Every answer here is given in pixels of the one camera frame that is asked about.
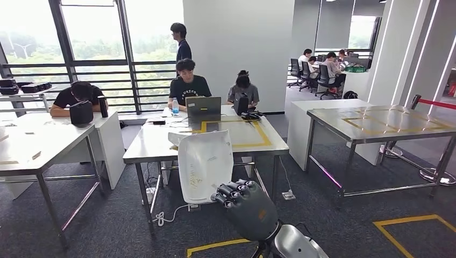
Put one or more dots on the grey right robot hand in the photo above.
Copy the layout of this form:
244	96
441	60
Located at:
249	213

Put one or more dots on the white plastic shell part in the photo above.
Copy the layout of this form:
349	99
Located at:
205	163
174	138

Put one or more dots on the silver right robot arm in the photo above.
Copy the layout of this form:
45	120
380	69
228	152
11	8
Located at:
295	245

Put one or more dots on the steel workbench with yellow tape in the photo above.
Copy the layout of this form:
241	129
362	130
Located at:
156	142

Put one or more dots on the grey floor socket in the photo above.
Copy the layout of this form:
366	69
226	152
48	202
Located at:
288	195

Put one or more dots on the white desk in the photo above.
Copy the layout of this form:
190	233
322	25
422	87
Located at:
110	149
356	83
297	135

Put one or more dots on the white power strip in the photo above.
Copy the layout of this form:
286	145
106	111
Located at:
149	194

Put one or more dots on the black upright case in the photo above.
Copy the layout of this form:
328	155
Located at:
241	104

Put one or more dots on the grey laptop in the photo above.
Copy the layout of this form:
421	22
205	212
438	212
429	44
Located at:
203	107

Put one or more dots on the person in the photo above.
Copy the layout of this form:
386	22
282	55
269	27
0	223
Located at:
244	90
342	55
331	67
304	57
189	89
62	99
313	67
183	48

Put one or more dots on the black power adapter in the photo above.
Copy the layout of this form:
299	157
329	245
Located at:
158	122

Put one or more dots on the clear water bottle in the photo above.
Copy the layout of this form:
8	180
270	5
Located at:
175	107

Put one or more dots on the black office chair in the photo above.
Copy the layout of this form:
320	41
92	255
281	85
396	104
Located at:
325	80
295	69
306	74

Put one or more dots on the black backpack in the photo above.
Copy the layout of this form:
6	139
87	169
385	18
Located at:
351	95

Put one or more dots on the green plastic crate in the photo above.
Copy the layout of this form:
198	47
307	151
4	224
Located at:
355	69

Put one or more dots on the black thermos flask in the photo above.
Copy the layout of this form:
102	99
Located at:
103	107

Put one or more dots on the black soft bag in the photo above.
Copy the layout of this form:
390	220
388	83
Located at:
81	113

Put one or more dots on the black window railing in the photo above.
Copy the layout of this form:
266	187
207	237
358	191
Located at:
107	63

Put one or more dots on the steel table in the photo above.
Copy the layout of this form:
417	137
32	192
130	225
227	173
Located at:
46	142

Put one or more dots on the red barrier belt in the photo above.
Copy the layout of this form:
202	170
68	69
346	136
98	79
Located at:
438	104

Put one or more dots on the long black equipment case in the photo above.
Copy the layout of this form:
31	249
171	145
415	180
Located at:
35	87

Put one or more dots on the grey side table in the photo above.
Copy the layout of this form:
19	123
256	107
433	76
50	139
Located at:
21	96

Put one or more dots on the chrome barrier post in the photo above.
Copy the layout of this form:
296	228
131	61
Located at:
433	176
415	101

